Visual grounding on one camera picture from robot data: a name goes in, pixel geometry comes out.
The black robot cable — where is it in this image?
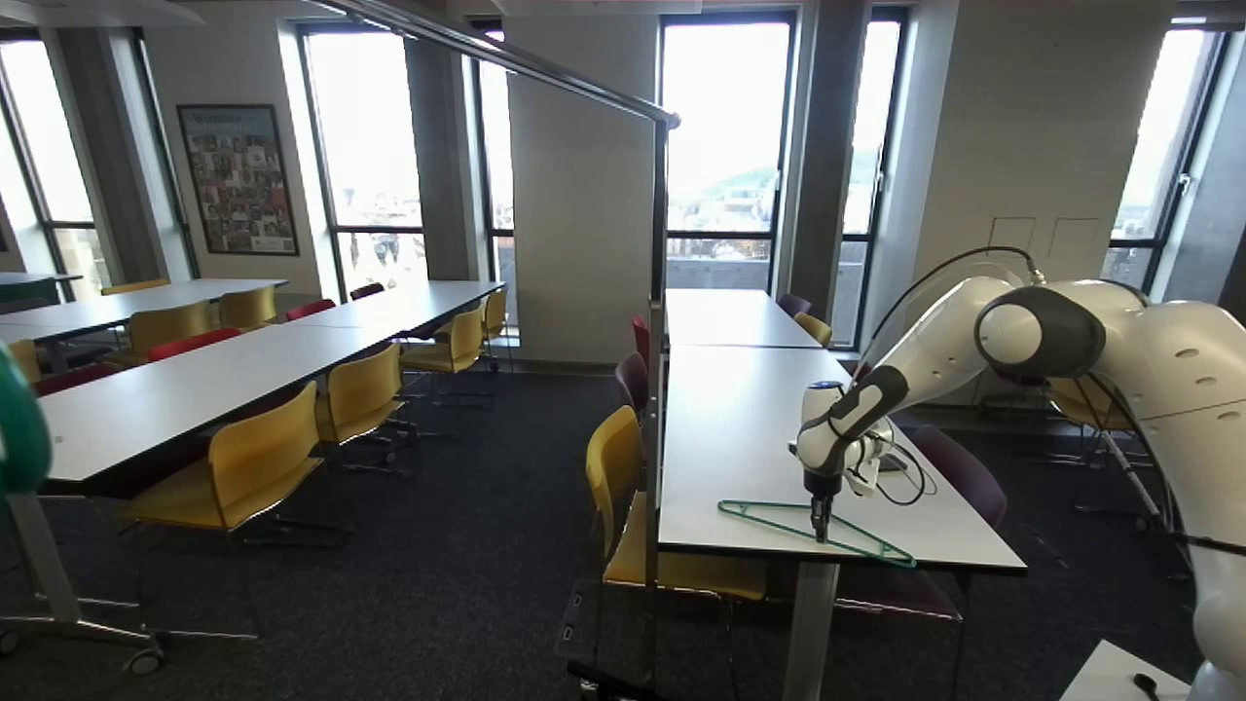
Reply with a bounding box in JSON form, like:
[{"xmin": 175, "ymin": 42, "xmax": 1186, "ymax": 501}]
[{"xmin": 861, "ymin": 243, "xmax": 1246, "ymax": 562}]

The white robot base platform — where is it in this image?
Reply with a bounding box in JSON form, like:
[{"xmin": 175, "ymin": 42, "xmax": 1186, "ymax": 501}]
[{"xmin": 1058, "ymin": 634, "xmax": 1197, "ymax": 701}]

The long white table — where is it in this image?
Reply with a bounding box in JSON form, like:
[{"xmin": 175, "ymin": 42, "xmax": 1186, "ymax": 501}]
[
  {"xmin": 0, "ymin": 273, "xmax": 289, "ymax": 350},
  {"xmin": 35, "ymin": 278, "xmax": 507, "ymax": 499}
]

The metal clothes rack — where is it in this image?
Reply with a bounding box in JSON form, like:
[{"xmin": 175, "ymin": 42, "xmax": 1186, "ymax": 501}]
[{"xmin": 0, "ymin": 0, "xmax": 684, "ymax": 679}]

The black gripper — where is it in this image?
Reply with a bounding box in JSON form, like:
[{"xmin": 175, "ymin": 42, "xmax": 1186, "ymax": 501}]
[{"xmin": 802, "ymin": 464, "xmax": 850, "ymax": 546}]

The maroon chair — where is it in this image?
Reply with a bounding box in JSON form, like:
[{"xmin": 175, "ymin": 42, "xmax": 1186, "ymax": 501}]
[{"xmin": 610, "ymin": 356, "xmax": 654, "ymax": 420}]

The yellow chair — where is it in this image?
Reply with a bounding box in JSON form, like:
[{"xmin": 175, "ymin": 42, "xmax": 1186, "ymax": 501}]
[
  {"xmin": 581, "ymin": 401, "xmax": 770, "ymax": 608},
  {"xmin": 4, "ymin": 338, "xmax": 47, "ymax": 391},
  {"xmin": 125, "ymin": 381, "xmax": 324, "ymax": 538},
  {"xmin": 480, "ymin": 283, "xmax": 513, "ymax": 346},
  {"xmin": 402, "ymin": 303, "xmax": 491, "ymax": 381},
  {"xmin": 789, "ymin": 307, "xmax": 836, "ymax": 350},
  {"xmin": 1044, "ymin": 374, "xmax": 1132, "ymax": 442},
  {"xmin": 311, "ymin": 342, "xmax": 410, "ymax": 455},
  {"xmin": 212, "ymin": 283, "xmax": 282, "ymax": 334},
  {"xmin": 125, "ymin": 301, "xmax": 222, "ymax": 364}
]

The tall glass window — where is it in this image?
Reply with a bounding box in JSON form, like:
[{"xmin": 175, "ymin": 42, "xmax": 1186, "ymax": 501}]
[
  {"xmin": 295, "ymin": 25, "xmax": 431, "ymax": 301},
  {"xmin": 835, "ymin": 11, "xmax": 910, "ymax": 356},
  {"xmin": 1102, "ymin": 15, "xmax": 1232, "ymax": 295},
  {"xmin": 659, "ymin": 11, "xmax": 798, "ymax": 295},
  {"xmin": 0, "ymin": 37, "xmax": 108, "ymax": 295},
  {"xmin": 466, "ymin": 55, "xmax": 519, "ymax": 334}
]

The green wire hanger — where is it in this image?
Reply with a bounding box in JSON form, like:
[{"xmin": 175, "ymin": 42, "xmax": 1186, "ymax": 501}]
[{"xmin": 711, "ymin": 495, "xmax": 920, "ymax": 573}]

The colourful framed picture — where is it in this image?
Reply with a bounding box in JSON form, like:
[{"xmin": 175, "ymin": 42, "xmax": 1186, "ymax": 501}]
[{"xmin": 175, "ymin": 100, "xmax": 304, "ymax": 263}]

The bunch of green hangers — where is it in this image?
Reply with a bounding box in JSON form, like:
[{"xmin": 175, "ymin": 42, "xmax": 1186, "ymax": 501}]
[{"xmin": 0, "ymin": 346, "xmax": 55, "ymax": 499}]

